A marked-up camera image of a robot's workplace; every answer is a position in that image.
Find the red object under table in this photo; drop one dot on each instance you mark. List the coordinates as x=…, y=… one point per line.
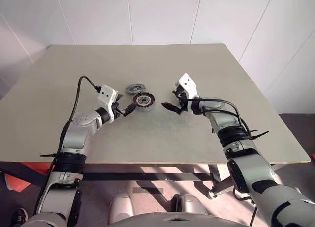
x=22, y=174

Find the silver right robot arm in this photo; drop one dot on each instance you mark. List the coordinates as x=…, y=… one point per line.
x=248, y=160

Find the rounded right robot knee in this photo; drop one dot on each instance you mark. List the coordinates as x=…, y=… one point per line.
x=193, y=203

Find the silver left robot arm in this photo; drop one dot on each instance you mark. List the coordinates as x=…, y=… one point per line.
x=73, y=136

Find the rounded robot knee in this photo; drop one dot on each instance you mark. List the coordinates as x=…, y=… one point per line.
x=121, y=203
x=193, y=203

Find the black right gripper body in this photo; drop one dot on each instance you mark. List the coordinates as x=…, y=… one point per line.
x=184, y=102

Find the beige table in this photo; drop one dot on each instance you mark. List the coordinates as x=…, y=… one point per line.
x=157, y=64

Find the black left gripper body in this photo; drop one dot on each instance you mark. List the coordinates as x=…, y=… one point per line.
x=118, y=110

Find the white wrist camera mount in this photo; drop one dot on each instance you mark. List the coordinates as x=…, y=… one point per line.
x=189, y=85
x=107, y=94

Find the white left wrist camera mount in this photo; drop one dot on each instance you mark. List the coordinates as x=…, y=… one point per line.
x=107, y=94

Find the grey metal gear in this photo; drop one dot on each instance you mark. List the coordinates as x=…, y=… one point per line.
x=133, y=88

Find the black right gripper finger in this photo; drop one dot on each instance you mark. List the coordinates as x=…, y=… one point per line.
x=172, y=107
x=177, y=91

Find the black table crossbar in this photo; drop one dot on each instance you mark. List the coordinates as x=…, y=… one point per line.
x=147, y=176

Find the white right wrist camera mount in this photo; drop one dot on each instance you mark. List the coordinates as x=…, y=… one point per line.
x=189, y=85

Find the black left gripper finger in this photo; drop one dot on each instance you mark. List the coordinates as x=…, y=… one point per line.
x=119, y=97
x=129, y=109

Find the grey robot torso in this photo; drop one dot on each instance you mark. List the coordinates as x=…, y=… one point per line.
x=152, y=219

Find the round motor stator housing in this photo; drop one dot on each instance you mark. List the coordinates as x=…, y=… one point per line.
x=144, y=101

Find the rounded left robot knee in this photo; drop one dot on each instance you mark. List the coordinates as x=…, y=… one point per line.
x=121, y=203

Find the grey caster stand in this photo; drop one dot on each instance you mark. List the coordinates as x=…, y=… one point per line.
x=220, y=188

